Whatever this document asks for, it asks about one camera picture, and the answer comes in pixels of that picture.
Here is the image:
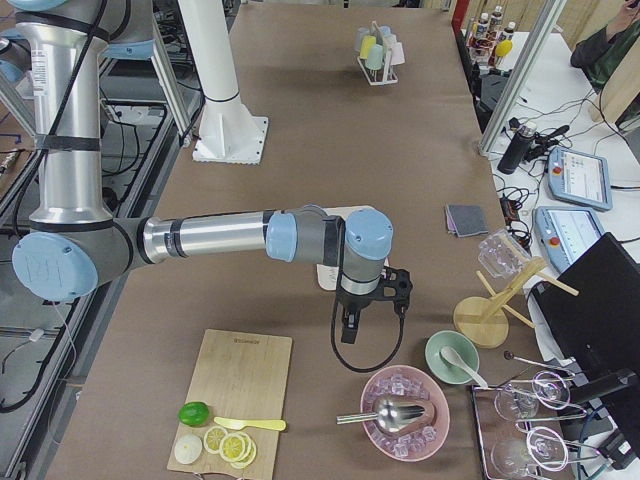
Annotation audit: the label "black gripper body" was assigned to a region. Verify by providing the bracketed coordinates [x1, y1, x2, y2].
[336, 266, 413, 317]

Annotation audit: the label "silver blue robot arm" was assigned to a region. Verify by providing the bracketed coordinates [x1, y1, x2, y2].
[12, 1, 412, 343]

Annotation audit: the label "cream white tray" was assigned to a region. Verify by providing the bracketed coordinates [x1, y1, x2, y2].
[316, 206, 394, 295]

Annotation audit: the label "pink cup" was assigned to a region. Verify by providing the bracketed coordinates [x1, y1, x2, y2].
[389, 42, 405, 66]

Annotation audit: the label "light blue cup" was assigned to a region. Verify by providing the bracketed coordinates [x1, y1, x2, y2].
[353, 27, 375, 55]

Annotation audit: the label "white ceramic spoon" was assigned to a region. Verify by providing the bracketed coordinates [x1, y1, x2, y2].
[440, 346, 488, 389]

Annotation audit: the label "wooden mug tree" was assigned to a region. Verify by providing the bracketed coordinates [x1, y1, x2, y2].
[453, 257, 579, 349]

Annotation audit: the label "grey folded cloth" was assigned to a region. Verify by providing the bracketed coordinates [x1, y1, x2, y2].
[444, 204, 488, 237]

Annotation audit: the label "metal scoop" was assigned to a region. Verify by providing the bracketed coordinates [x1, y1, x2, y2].
[336, 395, 435, 435]

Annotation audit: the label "green ceramic bowl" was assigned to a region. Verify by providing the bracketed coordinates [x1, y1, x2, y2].
[425, 330, 480, 385]

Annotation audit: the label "clear glass mug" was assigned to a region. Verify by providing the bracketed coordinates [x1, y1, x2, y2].
[478, 229, 531, 279]

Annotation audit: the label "wooden cutting board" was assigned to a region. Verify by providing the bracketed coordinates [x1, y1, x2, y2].
[167, 329, 293, 479]

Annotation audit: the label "pink bowl with ice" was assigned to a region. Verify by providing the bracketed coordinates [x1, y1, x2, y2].
[360, 365, 450, 462]

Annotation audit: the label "yellow plastic knife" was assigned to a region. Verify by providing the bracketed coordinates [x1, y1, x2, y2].
[213, 416, 287, 432]

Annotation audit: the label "lemon slices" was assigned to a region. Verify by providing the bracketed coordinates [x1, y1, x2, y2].
[202, 425, 257, 469]

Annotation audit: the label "upper wine glass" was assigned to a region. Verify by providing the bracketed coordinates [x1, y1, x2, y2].
[494, 371, 570, 421]

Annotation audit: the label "wine glass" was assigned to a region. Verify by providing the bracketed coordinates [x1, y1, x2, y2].
[490, 426, 569, 479]
[494, 371, 570, 421]

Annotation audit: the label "lower teach pendant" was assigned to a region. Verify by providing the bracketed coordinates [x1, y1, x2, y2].
[534, 206, 605, 273]

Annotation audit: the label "teach pendant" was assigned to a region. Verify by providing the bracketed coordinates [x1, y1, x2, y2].
[534, 206, 605, 273]
[547, 146, 613, 211]

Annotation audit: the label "green lime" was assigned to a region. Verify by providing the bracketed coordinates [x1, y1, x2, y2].
[178, 401, 210, 427]

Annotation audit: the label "black water bottle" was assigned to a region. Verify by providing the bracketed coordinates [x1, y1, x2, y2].
[497, 121, 537, 175]

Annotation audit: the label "black laptop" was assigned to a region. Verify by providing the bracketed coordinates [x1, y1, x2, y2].
[533, 233, 639, 452]

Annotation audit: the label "white lemon end piece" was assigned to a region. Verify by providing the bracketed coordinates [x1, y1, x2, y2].
[173, 433, 203, 465]

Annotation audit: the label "upper teach pendant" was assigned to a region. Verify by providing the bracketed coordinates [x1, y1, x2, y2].
[547, 146, 613, 211]

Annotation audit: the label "lower wine glass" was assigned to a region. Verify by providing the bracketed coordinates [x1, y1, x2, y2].
[490, 426, 569, 479]

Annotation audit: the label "seated person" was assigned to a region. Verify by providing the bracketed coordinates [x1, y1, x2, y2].
[570, 1, 639, 91]

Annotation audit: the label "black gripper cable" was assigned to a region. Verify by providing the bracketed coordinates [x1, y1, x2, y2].
[329, 294, 406, 373]

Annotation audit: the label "black wire glass rack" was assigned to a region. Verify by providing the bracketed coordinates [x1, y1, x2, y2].
[471, 350, 611, 479]

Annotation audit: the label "white wire cup rack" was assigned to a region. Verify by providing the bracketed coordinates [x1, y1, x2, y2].
[354, 21, 400, 86]

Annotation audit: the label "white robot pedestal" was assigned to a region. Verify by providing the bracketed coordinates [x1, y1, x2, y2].
[179, 0, 269, 165]

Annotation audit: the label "aluminium frame post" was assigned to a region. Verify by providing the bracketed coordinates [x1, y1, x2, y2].
[478, 0, 567, 157]

